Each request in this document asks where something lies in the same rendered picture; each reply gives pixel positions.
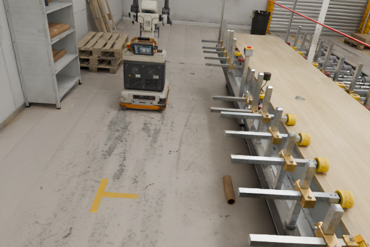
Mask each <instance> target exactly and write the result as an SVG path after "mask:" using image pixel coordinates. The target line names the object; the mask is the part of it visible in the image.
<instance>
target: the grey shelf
mask: <svg viewBox="0 0 370 247"><path fill-rule="evenodd" d="M4 5H5V8H6V13H7V18H8V23H9V28H10V33H11V36H12V41H13V46H14V51H15V56H16V59H17V65H18V69H19V75H20V79H21V84H22V88H23V93H24V98H25V103H26V107H28V108H29V107H30V105H29V103H28V102H35V103H52V104H56V106H57V109H61V106H60V102H59V101H60V100H61V99H62V97H63V96H64V95H65V94H66V93H67V92H68V91H69V90H70V89H71V88H72V87H73V86H74V85H75V84H76V82H77V81H79V85H81V84H82V82H81V75H80V65H79V55H78V45H77V35H76V29H75V19H74V8H73V0H52V1H51V2H48V6H45V0H4ZM70 7H71V9H70ZM71 12H72V14H71ZM53 22H55V23H56V24H59V23H61V22H63V23H65V24H69V25H70V29H69V30H67V31H65V32H63V33H61V34H59V35H57V36H55V37H53V38H51V39H50V33H49V28H48V23H53ZM72 22H73V24H72ZM43 26H44V28H43ZM44 30H45V31H44ZM73 32H74V34H73ZM45 37H46V38H45ZM74 42H75V44H74ZM52 48H54V49H55V50H57V51H58V52H59V51H60V50H62V49H65V50H66V54H64V55H63V56H62V57H61V58H60V59H58V60H57V61H56V62H54V61H53V54H52ZM47 50H48V52H47ZM76 57H77V58H76ZM48 58H49V59H48ZM49 61H50V62H49ZM77 66H78V68H77Z"/></svg>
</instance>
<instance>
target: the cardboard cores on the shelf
mask: <svg viewBox="0 0 370 247"><path fill-rule="evenodd" d="M51 1H52V0H48V2H51ZM48 28H49V33H50V39H51V38H53V37H55V36H57V35H59V34H61V33H63V32H65V31H67V30H69V29H70V25H69V24H65V23H63V22H61V23H59V24H56V23H55V22H53V23H48ZM52 54H53V61H54V62H56V61H57V60H58V59H60V58H61V57H62V56H63V55H64V54H66V50H65V49H62V50H60V51H59V52H58V51H57V50H55V49H54V48H52Z"/></svg>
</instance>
